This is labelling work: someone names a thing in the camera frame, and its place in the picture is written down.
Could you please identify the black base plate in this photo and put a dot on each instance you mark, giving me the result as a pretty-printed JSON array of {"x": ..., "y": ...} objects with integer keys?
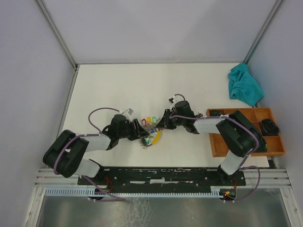
[{"x": 153, "y": 180}]

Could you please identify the grey cable duct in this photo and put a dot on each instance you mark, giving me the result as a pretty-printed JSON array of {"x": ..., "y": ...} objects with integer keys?
[{"x": 92, "y": 192}]

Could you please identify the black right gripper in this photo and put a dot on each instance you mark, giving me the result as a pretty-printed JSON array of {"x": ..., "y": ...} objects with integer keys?
[{"x": 164, "y": 122}]

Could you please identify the wooden compartment tray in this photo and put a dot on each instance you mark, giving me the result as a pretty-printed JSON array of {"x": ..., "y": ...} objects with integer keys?
[{"x": 263, "y": 120}]

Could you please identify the metal keyring with coloured keys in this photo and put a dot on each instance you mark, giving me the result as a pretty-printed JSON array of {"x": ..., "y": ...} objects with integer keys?
[{"x": 154, "y": 134}]

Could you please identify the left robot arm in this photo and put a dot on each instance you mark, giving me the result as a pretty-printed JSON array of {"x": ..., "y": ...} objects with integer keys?
[{"x": 65, "y": 156}]

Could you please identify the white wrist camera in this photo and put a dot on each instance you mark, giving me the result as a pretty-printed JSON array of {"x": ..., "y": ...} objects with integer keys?
[
  {"x": 173, "y": 99},
  {"x": 127, "y": 113}
]

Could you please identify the teal cloth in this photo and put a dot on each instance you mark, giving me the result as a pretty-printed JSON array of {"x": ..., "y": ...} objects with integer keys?
[{"x": 243, "y": 87}]

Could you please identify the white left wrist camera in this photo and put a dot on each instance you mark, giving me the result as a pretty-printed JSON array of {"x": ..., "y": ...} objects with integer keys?
[{"x": 127, "y": 113}]

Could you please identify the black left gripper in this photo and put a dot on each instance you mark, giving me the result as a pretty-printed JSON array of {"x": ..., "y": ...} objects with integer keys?
[{"x": 139, "y": 132}]

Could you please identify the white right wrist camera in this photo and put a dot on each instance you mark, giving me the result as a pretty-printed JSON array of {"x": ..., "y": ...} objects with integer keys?
[{"x": 173, "y": 99}]

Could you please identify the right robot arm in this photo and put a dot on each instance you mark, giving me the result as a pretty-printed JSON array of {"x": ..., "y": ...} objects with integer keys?
[{"x": 239, "y": 134}]

